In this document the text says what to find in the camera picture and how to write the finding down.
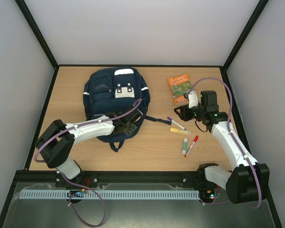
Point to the yellow highlighter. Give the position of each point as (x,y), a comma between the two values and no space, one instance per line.
(176,130)

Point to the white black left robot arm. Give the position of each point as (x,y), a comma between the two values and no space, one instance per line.
(56,143)

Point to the light blue slotted cable duct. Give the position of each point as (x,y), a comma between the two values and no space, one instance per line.
(111,194)

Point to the green white glue stick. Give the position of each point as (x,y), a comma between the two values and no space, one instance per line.
(184,145)

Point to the red capped white marker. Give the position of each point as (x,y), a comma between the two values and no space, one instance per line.
(191,146)

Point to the purple capped white marker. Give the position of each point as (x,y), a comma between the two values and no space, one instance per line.
(176,123)

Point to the orange Treehouse book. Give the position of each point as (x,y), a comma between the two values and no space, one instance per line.
(179,86)

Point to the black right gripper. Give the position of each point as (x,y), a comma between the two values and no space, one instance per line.
(183,113)

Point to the black aluminium frame rail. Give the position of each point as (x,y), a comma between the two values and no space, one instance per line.
(185,179)

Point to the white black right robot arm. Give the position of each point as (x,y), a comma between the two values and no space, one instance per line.
(248,179)

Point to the navy blue student backpack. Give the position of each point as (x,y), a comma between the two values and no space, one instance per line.
(115,90)

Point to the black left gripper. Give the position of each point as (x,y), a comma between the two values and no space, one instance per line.
(129,132)

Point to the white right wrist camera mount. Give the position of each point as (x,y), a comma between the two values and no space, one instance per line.
(192,98)

